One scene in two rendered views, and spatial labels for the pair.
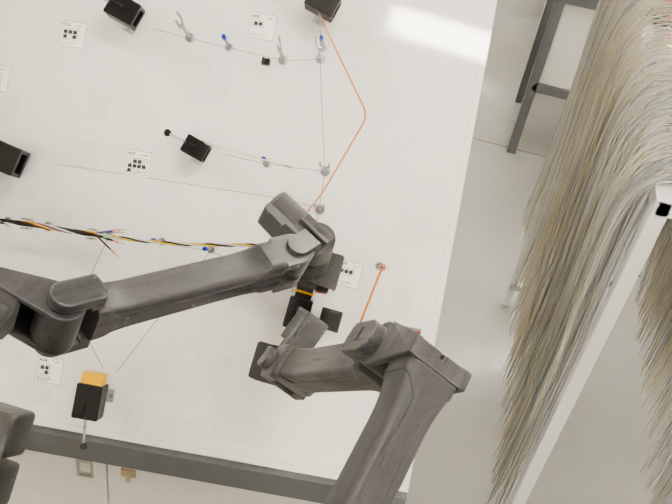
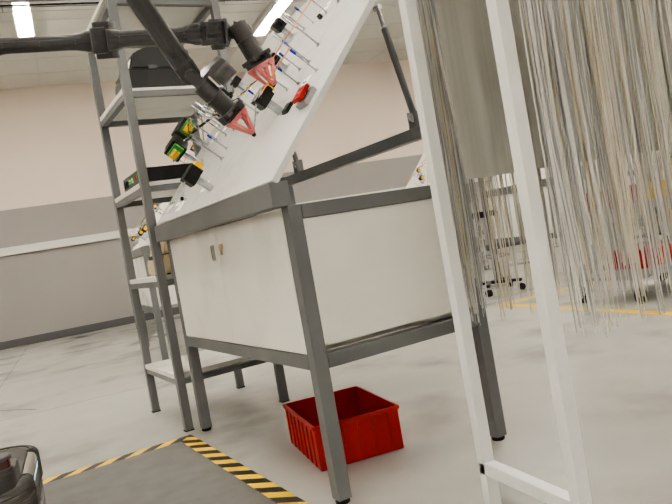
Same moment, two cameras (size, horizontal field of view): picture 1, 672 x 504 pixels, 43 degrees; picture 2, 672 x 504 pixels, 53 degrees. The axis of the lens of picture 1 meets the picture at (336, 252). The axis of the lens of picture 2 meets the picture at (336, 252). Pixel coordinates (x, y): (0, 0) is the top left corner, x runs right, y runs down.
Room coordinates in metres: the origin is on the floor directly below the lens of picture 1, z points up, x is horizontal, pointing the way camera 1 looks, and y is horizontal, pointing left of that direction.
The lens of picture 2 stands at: (0.25, -1.79, 0.70)
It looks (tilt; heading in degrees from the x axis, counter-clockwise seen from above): 1 degrees down; 61
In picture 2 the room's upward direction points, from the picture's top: 10 degrees counter-clockwise
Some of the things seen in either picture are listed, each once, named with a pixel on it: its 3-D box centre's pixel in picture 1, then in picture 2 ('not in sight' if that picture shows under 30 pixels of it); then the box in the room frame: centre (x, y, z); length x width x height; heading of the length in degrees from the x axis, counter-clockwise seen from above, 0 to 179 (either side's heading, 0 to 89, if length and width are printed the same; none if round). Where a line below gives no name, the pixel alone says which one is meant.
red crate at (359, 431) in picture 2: not in sight; (340, 424); (1.26, 0.22, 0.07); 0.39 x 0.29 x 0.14; 79
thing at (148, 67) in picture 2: not in sight; (152, 74); (1.13, 1.20, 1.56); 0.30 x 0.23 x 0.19; 2
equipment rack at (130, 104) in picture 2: not in sight; (182, 213); (1.18, 1.30, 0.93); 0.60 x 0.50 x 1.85; 90
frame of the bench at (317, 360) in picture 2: not in sight; (311, 324); (1.29, 0.38, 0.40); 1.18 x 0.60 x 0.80; 90
